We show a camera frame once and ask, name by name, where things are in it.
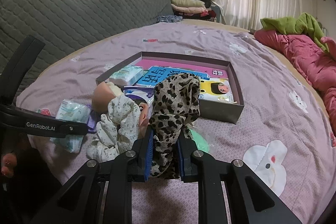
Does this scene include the green tissue pack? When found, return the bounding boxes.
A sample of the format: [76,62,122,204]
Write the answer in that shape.
[49,99,92,154]
[108,65,143,86]

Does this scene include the baby doll floral clothes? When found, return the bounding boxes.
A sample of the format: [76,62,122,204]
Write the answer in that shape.
[86,82,149,162]

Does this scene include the leopard print fabric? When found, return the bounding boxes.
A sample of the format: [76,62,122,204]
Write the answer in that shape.
[149,73,201,178]

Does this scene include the purple cartoon face wipes pack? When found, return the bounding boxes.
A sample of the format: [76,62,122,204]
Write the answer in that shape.
[123,86,154,121]

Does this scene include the person's hand red nails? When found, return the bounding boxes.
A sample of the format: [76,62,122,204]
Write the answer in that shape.
[1,133,31,178]

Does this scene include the lilac patterned bed sheet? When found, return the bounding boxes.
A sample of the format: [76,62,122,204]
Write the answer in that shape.
[16,23,335,223]

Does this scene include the grey quilted headboard cover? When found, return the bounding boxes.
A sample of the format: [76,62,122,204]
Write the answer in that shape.
[1,0,173,92]

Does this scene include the purple cardboard box tray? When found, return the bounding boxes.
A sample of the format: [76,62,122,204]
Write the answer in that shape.
[96,52,244,124]

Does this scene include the pink quilted comforter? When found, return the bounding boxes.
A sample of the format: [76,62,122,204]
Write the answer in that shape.
[254,29,335,131]

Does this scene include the dark patterned cloth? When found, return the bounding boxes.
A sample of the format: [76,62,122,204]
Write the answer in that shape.
[157,15,183,23]

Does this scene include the green blanket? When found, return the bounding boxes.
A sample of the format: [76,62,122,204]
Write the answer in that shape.
[260,12,329,52]

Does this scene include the folded clothes stack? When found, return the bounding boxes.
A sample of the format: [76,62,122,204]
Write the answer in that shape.
[170,0,220,22]

